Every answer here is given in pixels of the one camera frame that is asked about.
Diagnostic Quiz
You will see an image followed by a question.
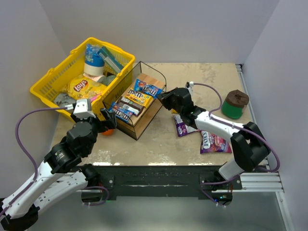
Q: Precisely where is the yellow M&M's bag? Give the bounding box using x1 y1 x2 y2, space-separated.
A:
125 89 153 108

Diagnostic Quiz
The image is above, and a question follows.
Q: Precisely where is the orange near basket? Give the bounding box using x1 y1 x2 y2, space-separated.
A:
102 129 114 136

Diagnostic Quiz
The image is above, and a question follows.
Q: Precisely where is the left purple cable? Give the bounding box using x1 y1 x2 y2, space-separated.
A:
0 107 74 217

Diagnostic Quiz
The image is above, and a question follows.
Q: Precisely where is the pink tissue roll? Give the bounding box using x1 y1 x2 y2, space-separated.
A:
83 73 106 84

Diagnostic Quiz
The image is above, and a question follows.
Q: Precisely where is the yellow Lay's chips bag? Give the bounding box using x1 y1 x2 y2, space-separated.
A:
63 75 106 100

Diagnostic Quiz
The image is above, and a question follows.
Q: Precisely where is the green round ball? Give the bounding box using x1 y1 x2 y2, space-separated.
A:
103 75 116 86

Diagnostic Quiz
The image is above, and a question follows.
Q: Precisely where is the yellow plastic basket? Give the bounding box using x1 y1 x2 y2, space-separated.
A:
30 37 135 120

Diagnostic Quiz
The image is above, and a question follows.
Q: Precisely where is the grey crumpled cloth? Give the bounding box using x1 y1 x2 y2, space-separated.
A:
53 92 76 107

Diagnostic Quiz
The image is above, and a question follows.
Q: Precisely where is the brown chocolate bag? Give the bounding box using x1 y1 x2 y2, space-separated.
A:
116 96 144 117

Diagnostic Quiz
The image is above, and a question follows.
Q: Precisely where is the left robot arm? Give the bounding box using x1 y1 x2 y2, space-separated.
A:
0 108 116 231

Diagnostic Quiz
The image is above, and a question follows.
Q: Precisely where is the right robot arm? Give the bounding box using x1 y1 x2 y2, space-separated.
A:
157 88 270 185

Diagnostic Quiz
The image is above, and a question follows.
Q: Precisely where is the blue M&M's bag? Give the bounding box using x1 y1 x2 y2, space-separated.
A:
134 79 163 99
108 102 133 123

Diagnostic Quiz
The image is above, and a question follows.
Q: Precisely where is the teal box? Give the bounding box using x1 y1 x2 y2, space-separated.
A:
97 46 124 74

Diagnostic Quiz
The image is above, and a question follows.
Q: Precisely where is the purple Fox's candy bag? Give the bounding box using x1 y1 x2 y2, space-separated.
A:
172 114 199 137

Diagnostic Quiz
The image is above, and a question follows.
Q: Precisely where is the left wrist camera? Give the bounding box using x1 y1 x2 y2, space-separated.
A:
73 99 96 119

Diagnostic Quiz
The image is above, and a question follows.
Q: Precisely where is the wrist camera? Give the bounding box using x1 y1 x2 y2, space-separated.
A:
185 81 194 95
73 99 96 119

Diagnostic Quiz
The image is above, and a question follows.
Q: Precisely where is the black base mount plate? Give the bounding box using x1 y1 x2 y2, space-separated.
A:
82 166 242 203

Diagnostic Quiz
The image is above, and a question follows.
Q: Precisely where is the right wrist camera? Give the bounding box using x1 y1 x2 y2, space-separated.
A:
185 81 194 95

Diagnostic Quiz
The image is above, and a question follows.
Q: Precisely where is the purple cable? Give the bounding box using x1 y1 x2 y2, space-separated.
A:
192 82 281 173
0 107 74 217

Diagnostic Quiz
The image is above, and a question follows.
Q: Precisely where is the green cup brown lid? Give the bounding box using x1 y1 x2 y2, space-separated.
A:
221 90 249 119

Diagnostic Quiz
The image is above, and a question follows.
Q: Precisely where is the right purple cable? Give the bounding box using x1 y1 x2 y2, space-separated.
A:
192 82 281 173

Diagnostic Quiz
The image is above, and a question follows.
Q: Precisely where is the wood and wire shelf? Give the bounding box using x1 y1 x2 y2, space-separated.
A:
103 61 167 140

